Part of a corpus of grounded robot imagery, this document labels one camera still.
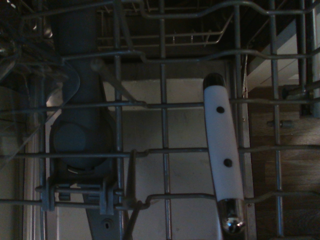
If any white handled metal spoon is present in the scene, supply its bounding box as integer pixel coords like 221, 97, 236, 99
202, 72, 247, 240

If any clear glass dish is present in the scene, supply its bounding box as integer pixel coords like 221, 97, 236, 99
0, 0, 81, 172

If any lower wire dishwasher rack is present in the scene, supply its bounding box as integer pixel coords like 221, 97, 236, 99
96, 0, 240, 49

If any grey wire dishwasher rack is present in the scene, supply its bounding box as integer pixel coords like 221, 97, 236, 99
0, 0, 320, 240

